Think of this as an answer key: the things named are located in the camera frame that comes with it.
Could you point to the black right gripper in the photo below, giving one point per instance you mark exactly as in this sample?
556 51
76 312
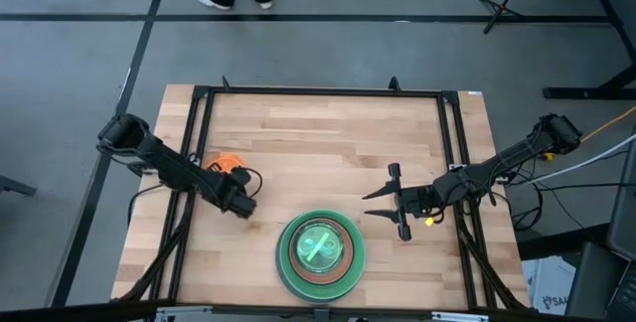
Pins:
417 200

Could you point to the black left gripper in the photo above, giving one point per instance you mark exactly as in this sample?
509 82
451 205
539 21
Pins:
236 195

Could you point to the small red translucent plate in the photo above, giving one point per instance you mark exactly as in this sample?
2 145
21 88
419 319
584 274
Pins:
339 262

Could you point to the small blue translucent plate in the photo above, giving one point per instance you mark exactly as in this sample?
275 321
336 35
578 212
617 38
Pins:
305 235

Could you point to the terracotta brown plastic plate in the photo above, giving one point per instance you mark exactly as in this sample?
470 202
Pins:
318 278

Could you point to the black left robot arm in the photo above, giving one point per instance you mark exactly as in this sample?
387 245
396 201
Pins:
164 160

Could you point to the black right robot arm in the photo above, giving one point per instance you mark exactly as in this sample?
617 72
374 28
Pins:
517 153

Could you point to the small orange translucent plate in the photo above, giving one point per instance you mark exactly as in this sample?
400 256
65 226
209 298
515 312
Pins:
226 162

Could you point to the yellow tag on gripper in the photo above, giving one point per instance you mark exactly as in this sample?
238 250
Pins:
429 221

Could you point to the large grey plastic plate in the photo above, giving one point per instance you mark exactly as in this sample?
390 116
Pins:
288 289

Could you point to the white printed box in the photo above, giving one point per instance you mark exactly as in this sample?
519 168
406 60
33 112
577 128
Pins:
549 282

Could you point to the grey furniture foot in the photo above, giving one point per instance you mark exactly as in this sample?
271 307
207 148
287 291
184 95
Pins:
17 187

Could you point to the black chair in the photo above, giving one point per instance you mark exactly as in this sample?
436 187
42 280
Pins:
623 212

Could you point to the black desk leg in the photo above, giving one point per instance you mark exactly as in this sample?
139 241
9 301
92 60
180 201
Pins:
613 19

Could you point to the black metal table frame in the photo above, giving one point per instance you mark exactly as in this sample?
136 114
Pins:
323 91

